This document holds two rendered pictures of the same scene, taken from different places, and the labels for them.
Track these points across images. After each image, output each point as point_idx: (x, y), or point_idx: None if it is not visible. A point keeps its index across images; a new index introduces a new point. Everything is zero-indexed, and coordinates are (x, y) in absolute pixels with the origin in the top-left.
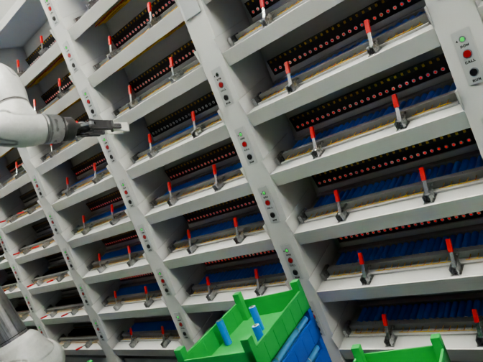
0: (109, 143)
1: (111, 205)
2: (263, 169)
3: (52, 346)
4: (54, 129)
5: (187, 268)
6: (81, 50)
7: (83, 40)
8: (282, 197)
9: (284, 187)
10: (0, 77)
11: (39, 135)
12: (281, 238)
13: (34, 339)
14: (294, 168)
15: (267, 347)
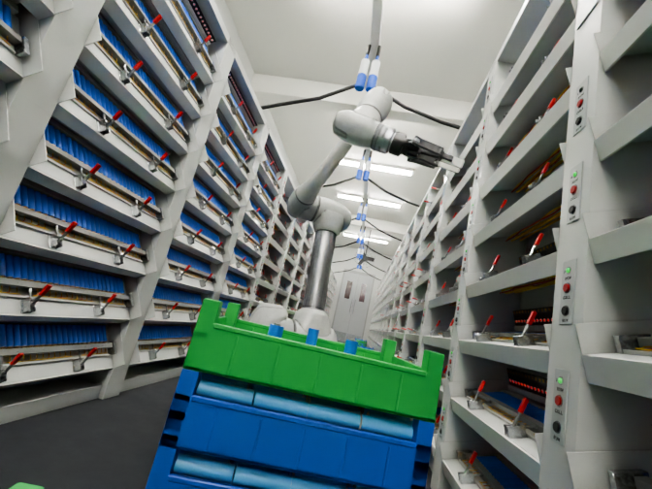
0: (474, 208)
1: (459, 276)
2: (582, 231)
3: (326, 334)
4: (380, 135)
5: (485, 371)
6: (495, 122)
7: (503, 115)
8: (595, 287)
9: (616, 277)
10: (372, 91)
11: (364, 134)
12: (562, 356)
13: (316, 316)
14: (631, 226)
15: (238, 351)
